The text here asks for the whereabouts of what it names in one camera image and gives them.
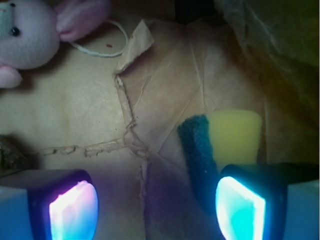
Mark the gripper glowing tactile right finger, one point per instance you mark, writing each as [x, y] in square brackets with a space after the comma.
[269, 201]

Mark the brown paper bag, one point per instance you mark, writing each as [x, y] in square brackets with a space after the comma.
[117, 118]

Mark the brown rock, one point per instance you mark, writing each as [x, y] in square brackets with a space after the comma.
[11, 159]

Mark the green and yellow sponge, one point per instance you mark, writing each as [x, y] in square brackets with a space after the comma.
[214, 140]

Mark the pink plush bunny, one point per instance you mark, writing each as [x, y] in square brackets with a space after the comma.
[31, 32]

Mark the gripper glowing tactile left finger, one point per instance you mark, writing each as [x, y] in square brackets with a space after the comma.
[51, 204]

